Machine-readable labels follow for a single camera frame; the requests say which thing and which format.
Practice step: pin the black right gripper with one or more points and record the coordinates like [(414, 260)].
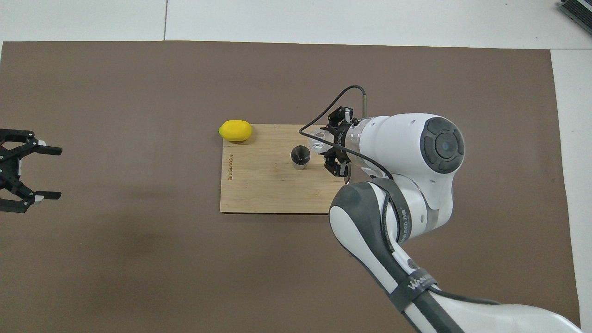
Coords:
[(344, 138)]

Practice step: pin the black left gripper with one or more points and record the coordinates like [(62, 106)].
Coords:
[(10, 165)]

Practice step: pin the clear glass cup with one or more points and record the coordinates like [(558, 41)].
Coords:
[(319, 141)]

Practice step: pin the steel double jigger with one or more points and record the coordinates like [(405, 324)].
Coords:
[(300, 156)]

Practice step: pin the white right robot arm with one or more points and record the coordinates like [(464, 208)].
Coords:
[(407, 148)]

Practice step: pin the wooden cutting board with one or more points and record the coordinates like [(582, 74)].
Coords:
[(268, 185)]

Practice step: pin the brown table mat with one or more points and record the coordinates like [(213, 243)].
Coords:
[(92, 92)]

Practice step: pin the yellow lemon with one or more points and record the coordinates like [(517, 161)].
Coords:
[(236, 130)]

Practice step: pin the grey ribbed device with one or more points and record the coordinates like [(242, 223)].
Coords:
[(578, 11)]

